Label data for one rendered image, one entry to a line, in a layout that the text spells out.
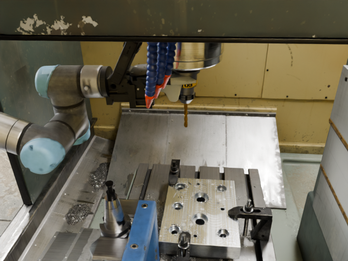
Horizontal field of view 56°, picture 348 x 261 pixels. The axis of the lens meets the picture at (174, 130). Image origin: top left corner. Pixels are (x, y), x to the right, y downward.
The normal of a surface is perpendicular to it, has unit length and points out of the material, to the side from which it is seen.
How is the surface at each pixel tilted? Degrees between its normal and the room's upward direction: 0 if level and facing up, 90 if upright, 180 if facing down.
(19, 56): 90
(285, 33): 113
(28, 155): 90
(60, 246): 8
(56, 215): 17
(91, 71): 32
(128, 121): 24
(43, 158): 91
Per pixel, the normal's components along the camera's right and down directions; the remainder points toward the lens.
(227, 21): -0.11, 0.50
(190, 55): 0.11, 0.50
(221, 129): -0.06, -0.59
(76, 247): 0.00, -0.92
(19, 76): 0.99, 0.04
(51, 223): 0.28, -0.82
